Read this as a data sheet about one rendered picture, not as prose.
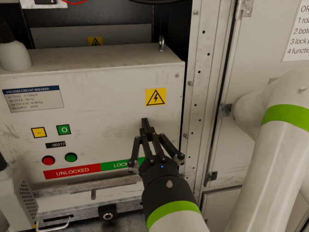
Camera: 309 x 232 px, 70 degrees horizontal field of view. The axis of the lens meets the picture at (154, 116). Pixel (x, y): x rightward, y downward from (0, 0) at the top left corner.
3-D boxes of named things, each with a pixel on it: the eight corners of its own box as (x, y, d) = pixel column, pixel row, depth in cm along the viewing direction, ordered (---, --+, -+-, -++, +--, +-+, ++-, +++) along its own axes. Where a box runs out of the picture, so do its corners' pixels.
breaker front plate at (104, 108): (175, 194, 79) (185, 66, 54) (31, 219, 71) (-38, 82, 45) (174, 191, 80) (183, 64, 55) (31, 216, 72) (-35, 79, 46)
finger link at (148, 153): (156, 175, 47) (149, 176, 47) (145, 143, 56) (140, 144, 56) (156, 162, 45) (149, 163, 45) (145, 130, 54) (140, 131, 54)
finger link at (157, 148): (160, 161, 45) (167, 160, 45) (151, 130, 54) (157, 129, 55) (160, 175, 47) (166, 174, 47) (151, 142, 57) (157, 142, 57)
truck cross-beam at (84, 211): (182, 201, 82) (183, 190, 78) (25, 229, 72) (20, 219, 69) (178, 190, 86) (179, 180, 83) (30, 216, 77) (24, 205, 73)
